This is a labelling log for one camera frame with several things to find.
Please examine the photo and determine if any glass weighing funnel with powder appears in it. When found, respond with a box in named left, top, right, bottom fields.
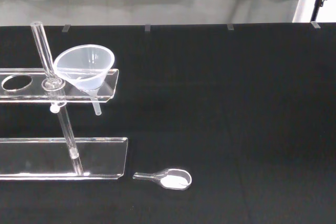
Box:
left=133, top=168, right=193, bottom=190

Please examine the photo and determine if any clear acrylic funnel stand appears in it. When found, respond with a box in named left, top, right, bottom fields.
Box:
left=0, top=21, right=129, bottom=182

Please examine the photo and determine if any black table cloth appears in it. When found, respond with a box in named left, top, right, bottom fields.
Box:
left=0, top=22, right=336, bottom=224

